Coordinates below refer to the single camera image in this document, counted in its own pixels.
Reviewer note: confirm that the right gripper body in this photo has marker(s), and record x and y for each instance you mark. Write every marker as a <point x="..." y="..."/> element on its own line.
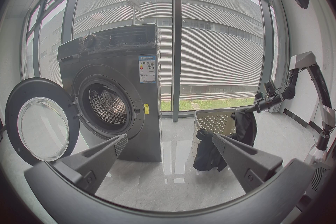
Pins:
<point x="267" y="105"/>

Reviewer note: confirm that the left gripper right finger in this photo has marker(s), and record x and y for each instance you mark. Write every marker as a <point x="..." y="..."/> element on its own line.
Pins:
<point x="249" y="165"/>

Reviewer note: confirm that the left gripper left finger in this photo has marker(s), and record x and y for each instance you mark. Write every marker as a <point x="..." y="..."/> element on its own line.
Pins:
<point x="89" y="165"/>

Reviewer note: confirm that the black garment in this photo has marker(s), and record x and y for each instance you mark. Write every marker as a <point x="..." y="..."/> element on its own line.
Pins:
<point x="207" y="154"/>
<point x="244" y="128"/>

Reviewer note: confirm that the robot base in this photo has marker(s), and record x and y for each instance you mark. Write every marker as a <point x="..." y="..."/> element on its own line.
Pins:
<point x="319" y="175"/>

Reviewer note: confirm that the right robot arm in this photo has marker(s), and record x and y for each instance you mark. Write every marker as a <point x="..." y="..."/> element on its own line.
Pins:
<point x="321" y="86"/>

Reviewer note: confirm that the cream laundry basket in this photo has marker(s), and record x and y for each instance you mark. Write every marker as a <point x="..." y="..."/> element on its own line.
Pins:
<point x="212" y="120"/>

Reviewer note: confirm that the grey washing machine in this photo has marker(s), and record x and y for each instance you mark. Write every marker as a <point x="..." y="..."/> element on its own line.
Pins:
<point x="147" y="123"/>

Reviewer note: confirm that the washing machine door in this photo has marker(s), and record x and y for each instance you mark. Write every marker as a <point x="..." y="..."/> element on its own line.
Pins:
<point x="15" y="102"/>

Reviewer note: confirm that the window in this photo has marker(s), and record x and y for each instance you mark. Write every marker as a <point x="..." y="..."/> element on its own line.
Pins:
<point x="176" y="34"/>

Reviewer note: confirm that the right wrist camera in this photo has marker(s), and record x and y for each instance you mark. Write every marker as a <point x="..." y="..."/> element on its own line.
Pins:
<point x="269" y="86"/>

